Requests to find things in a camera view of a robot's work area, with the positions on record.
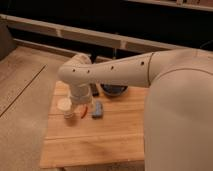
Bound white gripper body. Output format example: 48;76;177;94
69;84;92;106

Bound red chili pepper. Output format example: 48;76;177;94
80;106;88;119

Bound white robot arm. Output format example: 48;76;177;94
58;49;213;171

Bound small dark brown object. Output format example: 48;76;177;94
90;84;99;97

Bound blue sponge block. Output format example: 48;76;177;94
92;101;103;118

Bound dark blue bowl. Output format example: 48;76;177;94
101;84;127;97

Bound wooden board table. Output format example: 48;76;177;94
40;81;148;168

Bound metal shelf rail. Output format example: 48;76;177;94
0;13;213;59

